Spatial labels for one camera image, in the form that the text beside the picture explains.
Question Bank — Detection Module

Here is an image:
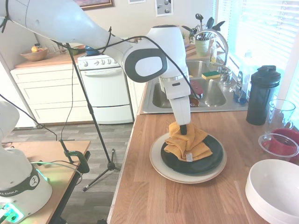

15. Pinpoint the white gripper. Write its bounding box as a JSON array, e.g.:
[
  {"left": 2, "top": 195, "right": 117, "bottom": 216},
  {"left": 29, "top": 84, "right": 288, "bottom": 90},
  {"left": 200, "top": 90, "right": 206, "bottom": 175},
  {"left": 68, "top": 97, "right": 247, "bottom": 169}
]
[{"left": 169, "top": 96, "right": 192, "bottom": 136}]

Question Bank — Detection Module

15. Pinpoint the yellow terry towel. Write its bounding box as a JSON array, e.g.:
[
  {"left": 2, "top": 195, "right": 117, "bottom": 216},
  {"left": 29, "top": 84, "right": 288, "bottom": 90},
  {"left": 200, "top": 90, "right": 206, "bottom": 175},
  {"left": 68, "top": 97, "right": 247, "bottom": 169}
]
[{"left": 163, "top": 121, "right": 214, "bottom": 162}]

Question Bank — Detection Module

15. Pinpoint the large beige plate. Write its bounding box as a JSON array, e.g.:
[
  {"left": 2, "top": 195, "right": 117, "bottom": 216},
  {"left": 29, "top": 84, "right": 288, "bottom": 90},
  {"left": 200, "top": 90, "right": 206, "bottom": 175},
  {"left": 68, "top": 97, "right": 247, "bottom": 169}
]
[{"left": 149, "top": 133, "right": 228, "bottom": 184}]

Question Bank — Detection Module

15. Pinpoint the dark blue plate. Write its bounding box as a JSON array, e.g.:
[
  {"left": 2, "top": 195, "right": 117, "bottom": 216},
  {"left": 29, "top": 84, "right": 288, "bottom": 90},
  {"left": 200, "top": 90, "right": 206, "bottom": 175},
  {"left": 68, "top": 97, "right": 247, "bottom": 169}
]
[{"left": 160, "top": 134, "right": 224, "bottom": 176}]

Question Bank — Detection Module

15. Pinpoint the stainless steel double sink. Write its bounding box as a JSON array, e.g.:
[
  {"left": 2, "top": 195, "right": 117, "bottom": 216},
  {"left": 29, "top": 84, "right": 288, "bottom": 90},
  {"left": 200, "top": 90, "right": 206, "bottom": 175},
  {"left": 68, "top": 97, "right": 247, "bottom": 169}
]
[{"left": 140, "top": 59, "right": 249, "bottom": 115}]

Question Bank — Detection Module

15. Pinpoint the narrow white cabinet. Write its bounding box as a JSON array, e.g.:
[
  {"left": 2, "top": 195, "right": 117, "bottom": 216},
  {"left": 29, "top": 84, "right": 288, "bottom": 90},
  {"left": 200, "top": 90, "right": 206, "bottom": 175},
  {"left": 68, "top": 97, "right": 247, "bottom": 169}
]
[{"left": 127, "top": 77, "right": 150, "bottom": 122}]

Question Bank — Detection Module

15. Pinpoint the yellow green sponge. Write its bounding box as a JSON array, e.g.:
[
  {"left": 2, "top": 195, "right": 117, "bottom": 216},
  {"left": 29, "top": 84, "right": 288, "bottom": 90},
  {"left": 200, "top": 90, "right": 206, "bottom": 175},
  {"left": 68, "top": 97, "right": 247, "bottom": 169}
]
[{"left": 201, "top": 71, "right": 221, "bottom": 81}]

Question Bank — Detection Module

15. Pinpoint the clear dish soap bottle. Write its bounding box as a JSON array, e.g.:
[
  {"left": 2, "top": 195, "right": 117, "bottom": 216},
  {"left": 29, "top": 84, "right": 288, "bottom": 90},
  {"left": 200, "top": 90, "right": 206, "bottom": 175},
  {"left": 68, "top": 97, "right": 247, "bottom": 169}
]
[{"left": 233, "top": 50, "right": 254, "bottom": 105}]

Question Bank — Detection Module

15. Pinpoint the wooden cutting board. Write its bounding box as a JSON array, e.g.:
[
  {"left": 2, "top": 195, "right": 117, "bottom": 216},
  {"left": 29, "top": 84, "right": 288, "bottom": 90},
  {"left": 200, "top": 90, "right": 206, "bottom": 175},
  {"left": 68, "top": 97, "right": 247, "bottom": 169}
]
[{"left": 184, "top": 43, "right": 196, "bottom": 60}]

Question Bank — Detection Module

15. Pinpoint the clear plastic bowl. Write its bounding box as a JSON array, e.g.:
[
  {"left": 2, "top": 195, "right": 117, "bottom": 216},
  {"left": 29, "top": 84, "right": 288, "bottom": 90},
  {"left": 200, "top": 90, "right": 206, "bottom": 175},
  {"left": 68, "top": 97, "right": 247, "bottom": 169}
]
[{"left": 258, "top": 132, "right": 299, "bottom": 156}]

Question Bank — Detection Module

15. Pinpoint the yellow hand soap bottle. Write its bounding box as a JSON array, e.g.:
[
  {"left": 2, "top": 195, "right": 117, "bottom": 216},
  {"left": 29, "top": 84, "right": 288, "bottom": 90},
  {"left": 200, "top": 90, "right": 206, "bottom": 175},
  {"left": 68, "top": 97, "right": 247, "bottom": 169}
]
[{"left": 209, "top": 38, "right": 217, "bottom": 64}]

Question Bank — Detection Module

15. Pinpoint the black shaker bottle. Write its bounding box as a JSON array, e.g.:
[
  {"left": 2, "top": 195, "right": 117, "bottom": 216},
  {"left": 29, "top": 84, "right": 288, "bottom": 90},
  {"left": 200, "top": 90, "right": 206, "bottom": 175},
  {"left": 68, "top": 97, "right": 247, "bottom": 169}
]
[{"left": 247, "top": 65, "right": 281, "bottom": 126}]

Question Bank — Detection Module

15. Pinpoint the pale green utensil crock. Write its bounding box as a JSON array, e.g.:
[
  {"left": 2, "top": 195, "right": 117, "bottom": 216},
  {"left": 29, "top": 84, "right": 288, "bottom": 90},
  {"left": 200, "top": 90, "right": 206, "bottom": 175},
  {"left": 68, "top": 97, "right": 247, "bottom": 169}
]
[{"left": 195, "top": 38, "right": 211, "bottom": 57}]

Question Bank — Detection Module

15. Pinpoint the white kitchen stove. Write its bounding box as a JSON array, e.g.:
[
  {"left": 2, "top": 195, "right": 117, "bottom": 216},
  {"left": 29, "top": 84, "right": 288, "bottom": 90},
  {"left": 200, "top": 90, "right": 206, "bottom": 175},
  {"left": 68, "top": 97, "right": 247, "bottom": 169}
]
[{"left": 78, "top": 55, "right": 135, "bottom": 125}]

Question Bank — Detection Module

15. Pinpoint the clear glass pitcher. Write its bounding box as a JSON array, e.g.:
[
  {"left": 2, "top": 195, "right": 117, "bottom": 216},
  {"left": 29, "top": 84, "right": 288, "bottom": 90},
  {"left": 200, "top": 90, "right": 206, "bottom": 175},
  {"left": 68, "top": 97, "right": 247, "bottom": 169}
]
[{"left": 265, "top": 99, "right": 297, "bottom": 140}]

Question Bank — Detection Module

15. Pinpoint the black tripod stand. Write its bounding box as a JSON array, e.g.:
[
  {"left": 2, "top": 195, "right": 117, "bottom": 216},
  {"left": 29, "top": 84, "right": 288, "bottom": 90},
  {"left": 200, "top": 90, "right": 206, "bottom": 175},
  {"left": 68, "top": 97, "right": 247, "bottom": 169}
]
[{"left": 50, "top": 38, "right": 122, "bottom": 192}]

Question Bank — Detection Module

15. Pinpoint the chrome gooseneck faucet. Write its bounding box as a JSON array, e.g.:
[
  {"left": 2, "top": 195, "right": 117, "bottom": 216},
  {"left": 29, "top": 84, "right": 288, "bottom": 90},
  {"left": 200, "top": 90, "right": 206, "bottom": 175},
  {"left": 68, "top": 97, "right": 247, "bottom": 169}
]
[{"left": 195, "top": 29, "right": 229, "bottom": 68}]

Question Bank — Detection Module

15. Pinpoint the red mug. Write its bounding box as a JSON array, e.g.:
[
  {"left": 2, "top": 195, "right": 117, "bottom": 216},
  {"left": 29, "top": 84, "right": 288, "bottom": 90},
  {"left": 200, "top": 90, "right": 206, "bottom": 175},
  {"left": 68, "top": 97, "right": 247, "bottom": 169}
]
[{"left": 267, "top": 128, "right": 299, "bottom": 162}]

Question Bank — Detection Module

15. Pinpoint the dark green clamp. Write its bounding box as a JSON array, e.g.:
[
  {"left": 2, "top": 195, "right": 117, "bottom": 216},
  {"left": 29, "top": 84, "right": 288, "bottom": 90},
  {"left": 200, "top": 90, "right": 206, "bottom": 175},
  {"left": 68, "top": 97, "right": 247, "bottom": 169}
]
[{"left": 58, "top": 139, "right": 91, "bottom": 175}]

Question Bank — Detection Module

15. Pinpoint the large white bowl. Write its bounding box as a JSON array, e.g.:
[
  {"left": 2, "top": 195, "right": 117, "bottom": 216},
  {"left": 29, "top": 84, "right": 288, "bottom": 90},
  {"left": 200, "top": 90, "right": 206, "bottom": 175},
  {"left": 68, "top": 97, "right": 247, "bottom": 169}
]
[{"left": 245, "top": 159, "right": 299, "bottom": 224}]

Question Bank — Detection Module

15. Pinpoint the black spatula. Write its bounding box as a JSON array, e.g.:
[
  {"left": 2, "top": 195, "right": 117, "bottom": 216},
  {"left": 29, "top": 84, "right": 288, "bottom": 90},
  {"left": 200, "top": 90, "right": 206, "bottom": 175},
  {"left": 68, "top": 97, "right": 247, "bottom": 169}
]
[{"left": 205, "top": 16, "right": 215, "bottom": 32}]

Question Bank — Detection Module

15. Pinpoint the black slotted spoon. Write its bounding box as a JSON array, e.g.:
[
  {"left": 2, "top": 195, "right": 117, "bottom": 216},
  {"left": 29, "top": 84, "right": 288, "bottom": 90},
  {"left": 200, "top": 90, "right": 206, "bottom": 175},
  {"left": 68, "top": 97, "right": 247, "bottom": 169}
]
[{"left": 195, "top": 13, "right": 204, "bottom": 33}]

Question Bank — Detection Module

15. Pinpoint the white window blind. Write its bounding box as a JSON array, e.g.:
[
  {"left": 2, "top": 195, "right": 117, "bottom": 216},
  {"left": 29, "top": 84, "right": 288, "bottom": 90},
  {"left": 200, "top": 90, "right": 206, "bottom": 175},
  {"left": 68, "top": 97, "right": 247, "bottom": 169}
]
[
  {"left": 238, "top": 0, "right": 299, "bottom": 110},
  {"left": 216, "top": 0, "right": 237, "bottom": 70}
]

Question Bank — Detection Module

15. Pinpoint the blue kettle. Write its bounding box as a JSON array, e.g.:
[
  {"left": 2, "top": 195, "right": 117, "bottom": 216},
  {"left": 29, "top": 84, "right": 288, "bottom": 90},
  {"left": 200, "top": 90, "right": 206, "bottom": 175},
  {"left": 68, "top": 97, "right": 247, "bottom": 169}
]
[{"left": 84, "top": 45, "right": 100, "bottom": 56}]

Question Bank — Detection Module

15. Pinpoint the large white poster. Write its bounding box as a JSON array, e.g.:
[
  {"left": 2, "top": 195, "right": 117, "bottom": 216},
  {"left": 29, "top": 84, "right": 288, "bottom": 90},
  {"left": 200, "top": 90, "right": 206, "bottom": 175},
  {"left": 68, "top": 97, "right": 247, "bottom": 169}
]
[{"left": 155, "top": 0, "right": 174, "bottom": 17}]

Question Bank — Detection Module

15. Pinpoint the green bowl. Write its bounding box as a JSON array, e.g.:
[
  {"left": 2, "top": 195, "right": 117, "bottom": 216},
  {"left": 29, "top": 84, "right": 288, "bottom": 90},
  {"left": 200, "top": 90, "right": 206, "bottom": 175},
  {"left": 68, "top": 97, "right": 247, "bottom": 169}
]
[{"left": 69, "top": 45, "right": 86, "bottom": 56}]

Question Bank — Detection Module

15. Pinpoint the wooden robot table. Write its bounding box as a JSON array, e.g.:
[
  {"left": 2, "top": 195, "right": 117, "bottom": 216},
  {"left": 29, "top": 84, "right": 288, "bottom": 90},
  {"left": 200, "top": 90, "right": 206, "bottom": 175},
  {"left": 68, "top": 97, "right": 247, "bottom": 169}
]
[{"left": 0, "top": 140, "right": 91, "bottom": 224}]

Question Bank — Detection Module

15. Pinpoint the white drawer cabinet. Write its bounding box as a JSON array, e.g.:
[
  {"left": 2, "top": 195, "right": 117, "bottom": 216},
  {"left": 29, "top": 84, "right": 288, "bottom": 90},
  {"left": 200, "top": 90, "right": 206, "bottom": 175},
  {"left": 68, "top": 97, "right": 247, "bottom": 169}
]
[{"left": 10, "top": 63, "right": 97, "bottom": 128}]

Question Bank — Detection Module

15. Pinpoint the wooden fruit bowl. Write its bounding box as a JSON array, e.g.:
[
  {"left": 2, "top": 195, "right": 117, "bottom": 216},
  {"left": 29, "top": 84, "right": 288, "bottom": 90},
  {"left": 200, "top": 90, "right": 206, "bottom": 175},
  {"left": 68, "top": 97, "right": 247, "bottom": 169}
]
[{"left": 20, "top": 46, "right": 49, "bottom": 62}]

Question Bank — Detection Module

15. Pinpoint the maroon wrist camera mount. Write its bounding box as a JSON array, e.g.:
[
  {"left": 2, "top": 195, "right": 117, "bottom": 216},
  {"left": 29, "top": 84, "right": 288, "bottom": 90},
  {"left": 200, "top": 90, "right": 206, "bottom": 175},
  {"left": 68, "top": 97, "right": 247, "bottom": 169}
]
[{"left": 189, "top": 80, "right": 204, "bottom": 99}]

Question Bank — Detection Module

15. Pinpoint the chrome faucet handle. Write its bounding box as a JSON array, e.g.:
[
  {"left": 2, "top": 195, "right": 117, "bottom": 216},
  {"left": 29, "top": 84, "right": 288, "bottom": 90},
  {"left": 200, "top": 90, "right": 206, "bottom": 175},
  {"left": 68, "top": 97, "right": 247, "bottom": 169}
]
[{"left": 218, "top": 66, "right": 233, "bottom": 85}]

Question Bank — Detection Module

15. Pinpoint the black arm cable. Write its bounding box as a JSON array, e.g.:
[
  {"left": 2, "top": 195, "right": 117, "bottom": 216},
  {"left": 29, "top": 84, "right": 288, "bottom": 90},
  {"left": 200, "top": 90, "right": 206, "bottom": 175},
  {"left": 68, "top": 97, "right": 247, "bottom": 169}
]
[{"left": 0, "top": 0, "right": 202, "bottom": 98}]

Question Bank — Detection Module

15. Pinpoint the white cable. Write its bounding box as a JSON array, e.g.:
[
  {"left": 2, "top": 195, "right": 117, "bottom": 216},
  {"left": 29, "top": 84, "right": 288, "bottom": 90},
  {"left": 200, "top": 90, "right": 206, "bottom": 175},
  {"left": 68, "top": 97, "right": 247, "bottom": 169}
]
[{"left": 30, "top": 161, "right": 84, "bottom": 178}]

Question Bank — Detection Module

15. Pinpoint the thin black cable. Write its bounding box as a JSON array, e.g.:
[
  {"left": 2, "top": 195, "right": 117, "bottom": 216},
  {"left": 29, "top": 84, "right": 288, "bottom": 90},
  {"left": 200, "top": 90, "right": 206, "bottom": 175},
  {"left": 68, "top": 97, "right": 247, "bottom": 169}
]
[{"left": 0, "top": 56, "right": 78, "bottom": 143}]

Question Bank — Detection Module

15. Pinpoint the wooden picture frame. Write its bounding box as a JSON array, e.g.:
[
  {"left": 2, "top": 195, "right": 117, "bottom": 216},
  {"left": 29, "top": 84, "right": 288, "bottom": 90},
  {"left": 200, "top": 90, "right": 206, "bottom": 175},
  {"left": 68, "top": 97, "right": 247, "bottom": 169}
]
[{"left": 80, "top": 0, "right": 115, "bottom": 11}]

